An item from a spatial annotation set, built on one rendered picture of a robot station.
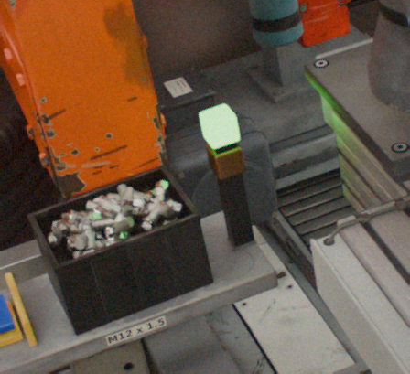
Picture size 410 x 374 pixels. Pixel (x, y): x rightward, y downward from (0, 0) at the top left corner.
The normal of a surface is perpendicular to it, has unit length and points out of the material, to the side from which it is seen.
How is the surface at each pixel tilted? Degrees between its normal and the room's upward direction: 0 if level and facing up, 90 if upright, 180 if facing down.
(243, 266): 0
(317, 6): 90
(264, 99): 0
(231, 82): 0
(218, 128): 90
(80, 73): 90
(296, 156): 90
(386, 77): 72
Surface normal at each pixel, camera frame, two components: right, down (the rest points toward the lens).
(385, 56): -0.86, 0.14
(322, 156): 0.33, 0.48
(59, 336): -0.17, -0.82
